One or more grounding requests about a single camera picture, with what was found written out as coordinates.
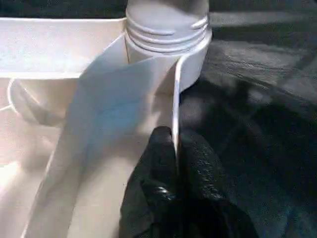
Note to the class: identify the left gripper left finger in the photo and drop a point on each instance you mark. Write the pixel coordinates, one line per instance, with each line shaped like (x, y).
(151, 198)

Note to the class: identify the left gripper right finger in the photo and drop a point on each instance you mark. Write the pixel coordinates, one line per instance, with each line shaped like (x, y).
(210, 203)

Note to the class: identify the white plastic table leg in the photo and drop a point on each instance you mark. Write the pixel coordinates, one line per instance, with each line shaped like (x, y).
(166, 22)

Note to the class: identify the white plastic table top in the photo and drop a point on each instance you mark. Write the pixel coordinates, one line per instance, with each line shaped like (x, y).
(49, 49)

